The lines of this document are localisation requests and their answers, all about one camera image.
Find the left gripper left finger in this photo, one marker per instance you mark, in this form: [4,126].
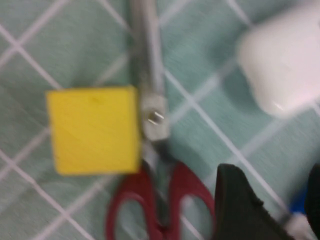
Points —
[237,212]

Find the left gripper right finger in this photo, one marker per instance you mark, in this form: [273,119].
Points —
[315,200]

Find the white earbuds case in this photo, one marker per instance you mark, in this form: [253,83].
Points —
[280,62]

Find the yellow cube block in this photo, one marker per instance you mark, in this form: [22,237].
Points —
[95,130]

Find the green checkered tablecloth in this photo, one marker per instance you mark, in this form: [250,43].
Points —
[75,37]

